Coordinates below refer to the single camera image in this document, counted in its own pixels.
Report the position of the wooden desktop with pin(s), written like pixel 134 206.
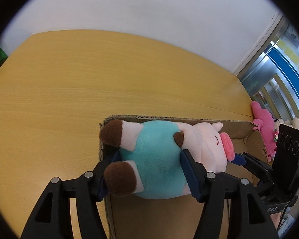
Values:
pixel 89 79

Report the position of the glass door metal frame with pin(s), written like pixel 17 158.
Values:
pixel 264 62

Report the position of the pink pig plush teal shirt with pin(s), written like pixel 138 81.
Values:
pixel 159 159

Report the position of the person's right forearm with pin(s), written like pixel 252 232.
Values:
pixel 287 220

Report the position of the white plush toy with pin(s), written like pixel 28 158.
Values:
pixel 279 122

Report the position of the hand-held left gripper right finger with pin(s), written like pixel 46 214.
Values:
pixel 189 171

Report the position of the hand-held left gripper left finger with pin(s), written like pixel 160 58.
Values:
pixel 113 158

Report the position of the bright pink plush toy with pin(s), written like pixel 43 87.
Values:
pixel 264 125

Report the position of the large cardboard box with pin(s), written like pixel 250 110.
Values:
pixel 239 130

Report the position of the blue door banner strip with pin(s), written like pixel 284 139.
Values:
pixel 289 77

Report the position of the beige plush toy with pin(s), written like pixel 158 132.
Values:
pixel 296 123

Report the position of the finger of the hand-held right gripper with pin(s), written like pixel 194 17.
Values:
pixel 256 163

